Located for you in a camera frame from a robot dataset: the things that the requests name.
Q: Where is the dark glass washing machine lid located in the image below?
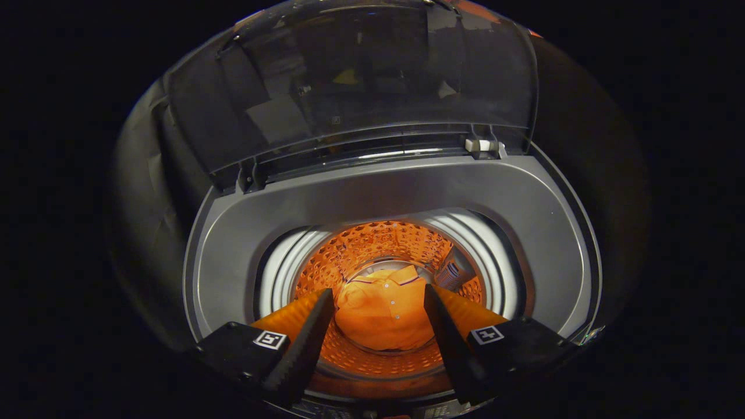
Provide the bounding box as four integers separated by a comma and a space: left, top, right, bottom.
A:
165, 0, 540, 194

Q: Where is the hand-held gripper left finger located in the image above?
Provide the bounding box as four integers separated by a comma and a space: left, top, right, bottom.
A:
195, 288, 336, 409

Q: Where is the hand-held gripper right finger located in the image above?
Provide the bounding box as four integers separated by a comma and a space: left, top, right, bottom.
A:
423, 283, 578, 406

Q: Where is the orange polo shirt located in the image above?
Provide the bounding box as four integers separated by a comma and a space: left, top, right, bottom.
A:
336, 266, 437, 351

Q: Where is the dark grey washing machine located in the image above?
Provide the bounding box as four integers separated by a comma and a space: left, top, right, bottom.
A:
183, 143, 604, 417

